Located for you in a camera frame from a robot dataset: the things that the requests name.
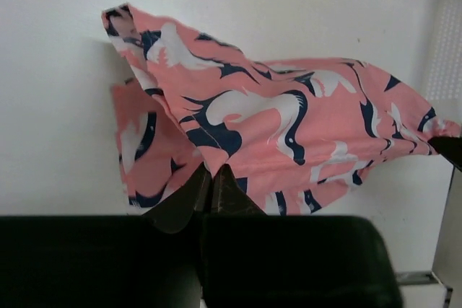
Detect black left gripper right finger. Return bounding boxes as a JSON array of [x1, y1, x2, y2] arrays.
[[201, 165, 403, 307]]

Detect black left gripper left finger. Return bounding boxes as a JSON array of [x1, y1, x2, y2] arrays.
[[1, 166, 211, 307]]

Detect pink shark print shorts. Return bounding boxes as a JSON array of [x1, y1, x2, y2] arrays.
[[102, 4, 461, 216]]

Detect white plastic mesh basket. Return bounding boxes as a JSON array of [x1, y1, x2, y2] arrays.
[[425, 0, 461, 101]]

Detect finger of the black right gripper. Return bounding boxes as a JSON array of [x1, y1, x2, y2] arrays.
[[429, 136, 462, 171]]

